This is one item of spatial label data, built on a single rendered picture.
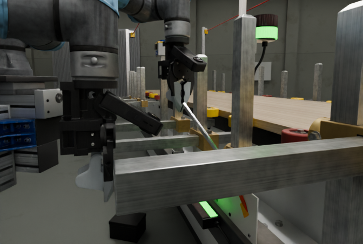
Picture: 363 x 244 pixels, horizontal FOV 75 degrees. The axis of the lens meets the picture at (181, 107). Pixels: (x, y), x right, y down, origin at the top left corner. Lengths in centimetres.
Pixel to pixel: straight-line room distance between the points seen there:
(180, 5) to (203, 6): 691
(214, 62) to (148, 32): 226
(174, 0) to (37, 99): 51
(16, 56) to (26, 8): 58
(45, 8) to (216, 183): 33
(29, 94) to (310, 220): 89
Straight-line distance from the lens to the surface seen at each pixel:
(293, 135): 57
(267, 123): 75
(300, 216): 77
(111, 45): 40
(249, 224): 55
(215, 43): 734
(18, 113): 91
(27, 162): 93
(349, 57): 34
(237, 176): 20
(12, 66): 96
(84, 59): 39
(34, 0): 41
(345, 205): 37
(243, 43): 53
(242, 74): 52
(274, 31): 56
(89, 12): 39
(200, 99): 75
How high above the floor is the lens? 102
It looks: 6 degrees down
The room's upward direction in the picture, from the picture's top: straight up
